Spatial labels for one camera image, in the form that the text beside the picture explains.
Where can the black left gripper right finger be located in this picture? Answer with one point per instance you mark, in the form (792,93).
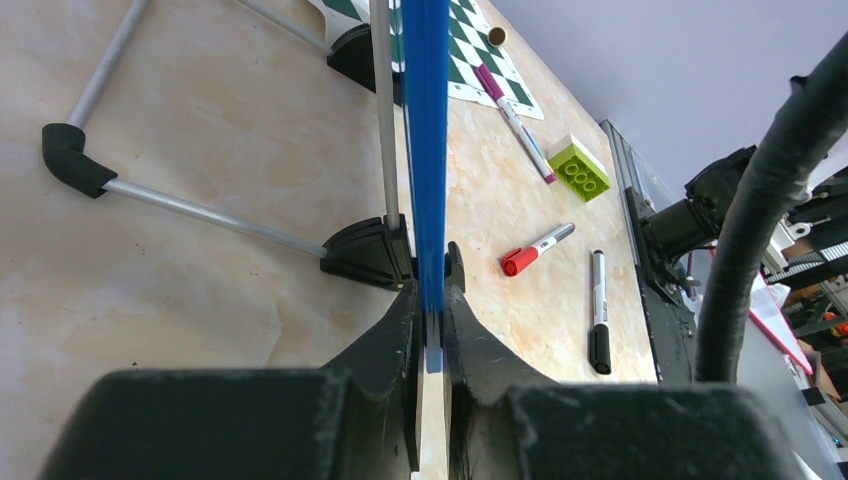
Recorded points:
(506,420)

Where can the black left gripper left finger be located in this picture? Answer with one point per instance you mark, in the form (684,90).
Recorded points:
(355,417)

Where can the blue framed whiteboard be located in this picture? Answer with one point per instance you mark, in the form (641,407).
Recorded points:
(424,83)

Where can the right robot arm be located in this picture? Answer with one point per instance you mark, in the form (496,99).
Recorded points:
(694,221)

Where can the black marker pen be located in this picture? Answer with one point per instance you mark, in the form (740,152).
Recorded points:
(599,335)

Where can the red marker pen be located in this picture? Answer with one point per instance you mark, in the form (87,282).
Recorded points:
(520,258)

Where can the lime green toy brick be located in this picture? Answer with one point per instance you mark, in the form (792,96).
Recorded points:
(578,168)

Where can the purple marker pen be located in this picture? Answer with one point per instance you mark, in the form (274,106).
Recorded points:
(494,91)

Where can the green white chessboard mat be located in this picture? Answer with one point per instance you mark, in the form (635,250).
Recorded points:
(348,33)

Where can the small wooden cylinder piece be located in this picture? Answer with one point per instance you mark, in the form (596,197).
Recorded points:
(497,36)

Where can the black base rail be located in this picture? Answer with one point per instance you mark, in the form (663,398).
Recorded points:
(670,324)

